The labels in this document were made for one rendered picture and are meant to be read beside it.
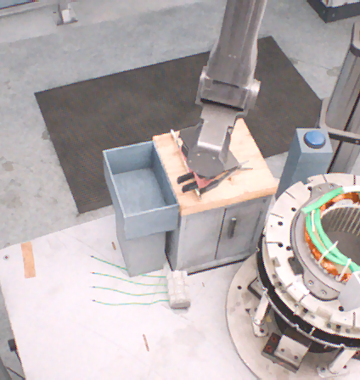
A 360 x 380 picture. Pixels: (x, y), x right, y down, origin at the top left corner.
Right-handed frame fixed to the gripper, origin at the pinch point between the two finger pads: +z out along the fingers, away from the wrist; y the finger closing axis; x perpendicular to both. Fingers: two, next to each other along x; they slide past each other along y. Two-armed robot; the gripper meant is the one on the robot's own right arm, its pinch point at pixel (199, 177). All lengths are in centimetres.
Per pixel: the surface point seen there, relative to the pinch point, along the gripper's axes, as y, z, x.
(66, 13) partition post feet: -184, 125, 50
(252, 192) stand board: 4.3, 5.3, 10.8
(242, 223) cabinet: 4.8, 17.7, 11.8
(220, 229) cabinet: 3.8, 18.2, 6.9
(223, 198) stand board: 3.0, 5.7, 5.0
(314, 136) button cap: -2.7, 6.9, 32.4
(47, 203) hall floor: -76, 121, -3
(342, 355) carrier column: 37.7, 18.1, 14.5
